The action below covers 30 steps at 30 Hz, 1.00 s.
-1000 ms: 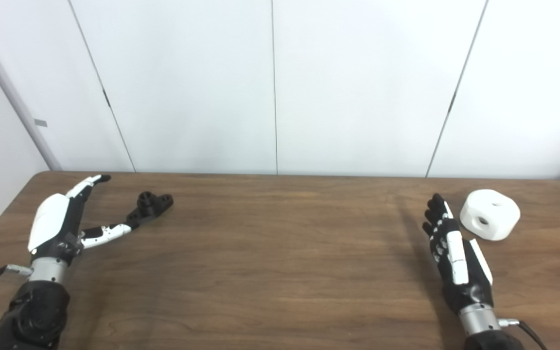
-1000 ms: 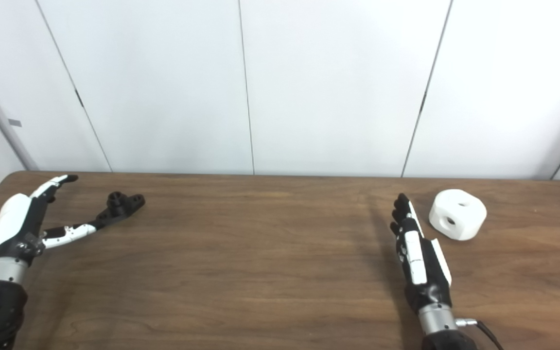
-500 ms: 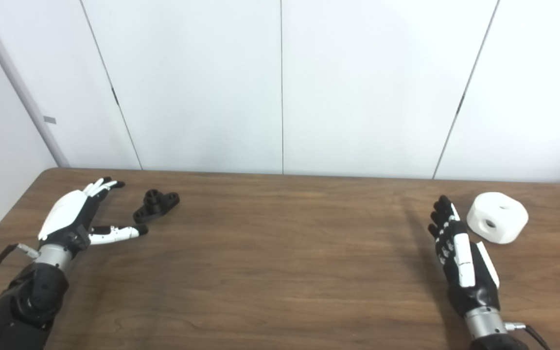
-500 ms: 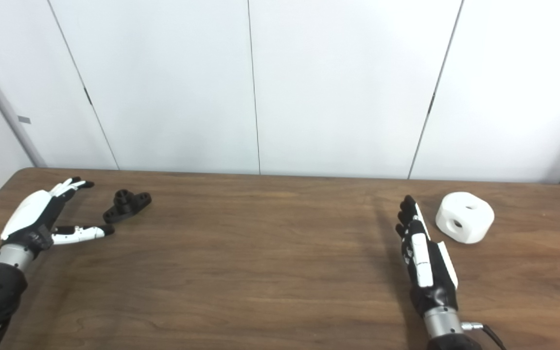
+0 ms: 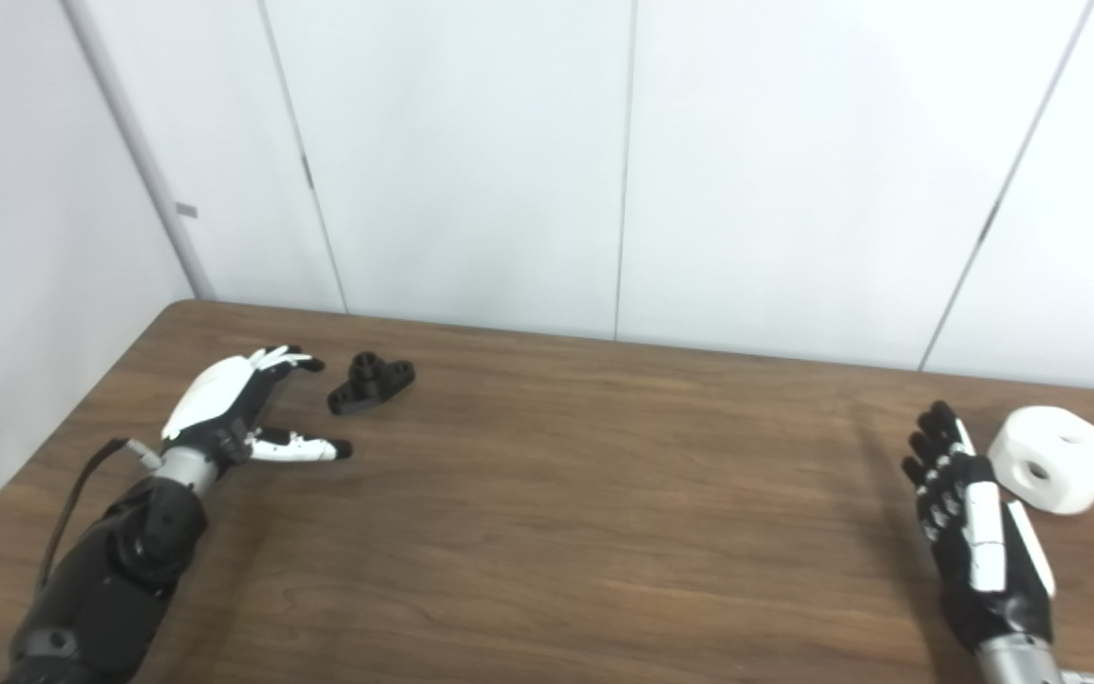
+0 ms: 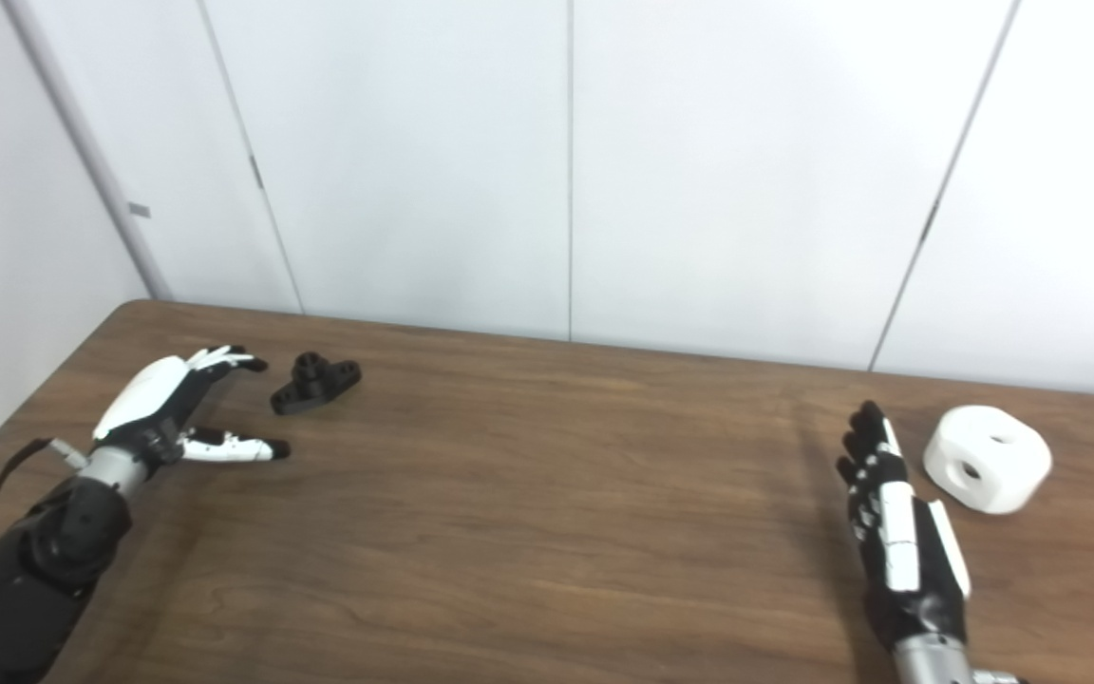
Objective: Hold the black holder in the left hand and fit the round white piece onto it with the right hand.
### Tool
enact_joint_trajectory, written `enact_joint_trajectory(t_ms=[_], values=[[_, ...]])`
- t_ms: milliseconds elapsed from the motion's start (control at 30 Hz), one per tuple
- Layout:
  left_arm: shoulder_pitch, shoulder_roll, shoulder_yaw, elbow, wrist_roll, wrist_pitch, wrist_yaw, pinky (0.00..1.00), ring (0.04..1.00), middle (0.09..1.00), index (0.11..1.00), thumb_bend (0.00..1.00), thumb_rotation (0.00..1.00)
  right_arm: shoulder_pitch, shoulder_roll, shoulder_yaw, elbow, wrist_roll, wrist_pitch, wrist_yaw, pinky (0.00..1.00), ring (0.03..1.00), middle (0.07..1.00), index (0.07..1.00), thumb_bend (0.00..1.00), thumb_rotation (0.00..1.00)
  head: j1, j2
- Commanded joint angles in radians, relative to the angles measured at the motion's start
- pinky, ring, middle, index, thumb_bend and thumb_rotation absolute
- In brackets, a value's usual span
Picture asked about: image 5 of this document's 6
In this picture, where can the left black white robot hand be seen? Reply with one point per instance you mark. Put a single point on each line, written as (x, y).
(215, 389)

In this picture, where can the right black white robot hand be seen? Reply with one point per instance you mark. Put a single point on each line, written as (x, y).
(984, 541)

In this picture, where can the round white piece with holes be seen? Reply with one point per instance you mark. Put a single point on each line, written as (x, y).
(1069, 456)

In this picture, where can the black flanged holder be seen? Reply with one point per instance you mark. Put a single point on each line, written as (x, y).
(367, 389)

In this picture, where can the small grey label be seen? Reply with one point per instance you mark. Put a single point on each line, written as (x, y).
(186, 210)

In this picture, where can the black wall panel hinge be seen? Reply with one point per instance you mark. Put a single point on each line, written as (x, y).
(307, 173)

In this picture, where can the grey wall corner post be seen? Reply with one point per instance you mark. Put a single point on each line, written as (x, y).
(139, 152)

